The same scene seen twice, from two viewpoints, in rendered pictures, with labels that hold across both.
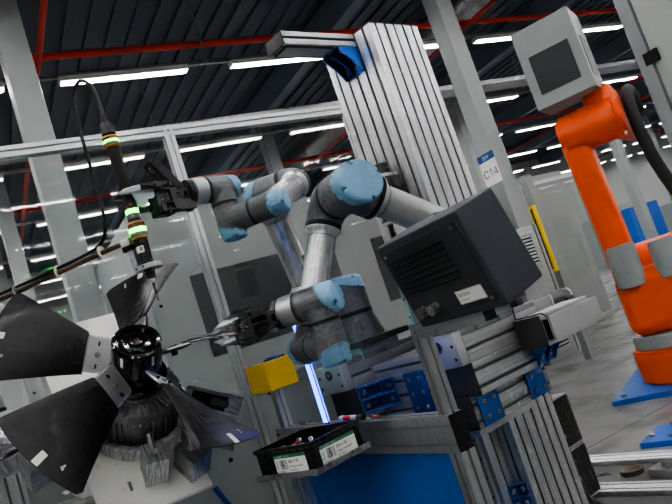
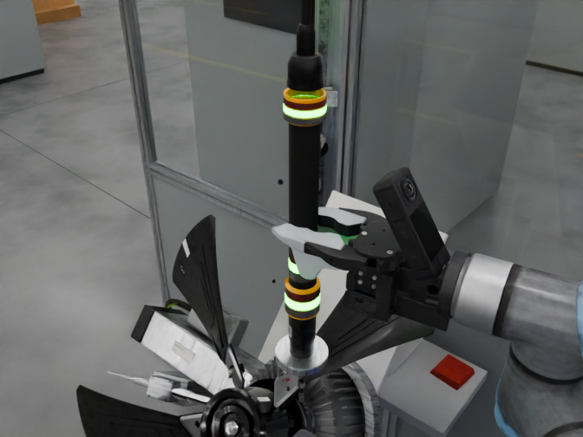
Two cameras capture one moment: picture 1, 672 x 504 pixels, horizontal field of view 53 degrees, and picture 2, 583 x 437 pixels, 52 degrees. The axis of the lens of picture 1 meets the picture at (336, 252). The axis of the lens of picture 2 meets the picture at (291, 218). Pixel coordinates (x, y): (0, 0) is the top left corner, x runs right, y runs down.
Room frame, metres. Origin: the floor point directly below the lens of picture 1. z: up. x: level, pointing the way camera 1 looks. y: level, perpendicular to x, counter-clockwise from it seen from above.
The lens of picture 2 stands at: (1.51, -0.06, 1.97)
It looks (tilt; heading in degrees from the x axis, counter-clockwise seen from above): 32 degrees down; 71
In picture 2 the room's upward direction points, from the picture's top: straight up
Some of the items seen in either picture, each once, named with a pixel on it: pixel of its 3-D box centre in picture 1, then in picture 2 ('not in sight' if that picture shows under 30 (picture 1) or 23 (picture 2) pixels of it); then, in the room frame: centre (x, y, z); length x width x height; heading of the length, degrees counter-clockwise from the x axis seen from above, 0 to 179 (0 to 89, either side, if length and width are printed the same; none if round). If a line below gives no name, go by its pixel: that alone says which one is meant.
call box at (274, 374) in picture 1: (271, 376); not in sight; (2.15, 0.32, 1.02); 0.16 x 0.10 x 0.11; 32
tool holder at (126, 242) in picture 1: (141, 252); (302, 323); (1.71, 0.48, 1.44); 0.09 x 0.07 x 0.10; 67
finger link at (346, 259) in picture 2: (152, 187); (345, 251); (1.73, 0.40, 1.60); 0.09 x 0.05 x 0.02; 140
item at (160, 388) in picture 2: not in sight; (163, 388); (1.53, 0.77, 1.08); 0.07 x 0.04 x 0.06; 132
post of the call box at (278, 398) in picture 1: (281, 407); not in sight; (2.15, 0.32, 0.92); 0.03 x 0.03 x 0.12; 32
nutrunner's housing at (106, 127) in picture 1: (127, 194); (303, 227); (1.71, 0.47, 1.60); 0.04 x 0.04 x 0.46
